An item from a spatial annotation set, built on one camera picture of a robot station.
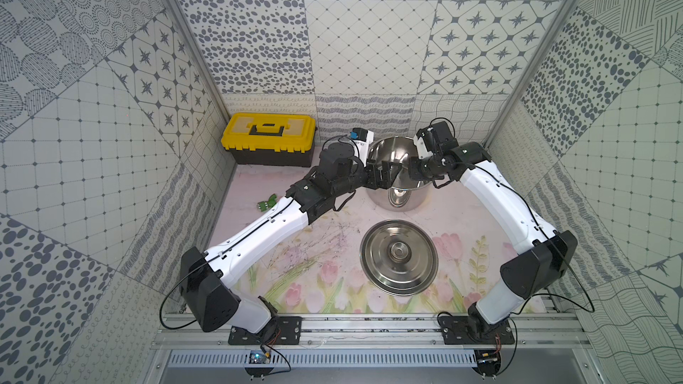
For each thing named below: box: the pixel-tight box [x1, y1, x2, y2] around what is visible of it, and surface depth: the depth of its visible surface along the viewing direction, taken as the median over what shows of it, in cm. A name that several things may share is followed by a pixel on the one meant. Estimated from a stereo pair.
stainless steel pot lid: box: [359, 219, 440, 297], surface depth 89 cm
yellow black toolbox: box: [220, 112, 318, 167], surface depth 105 cm
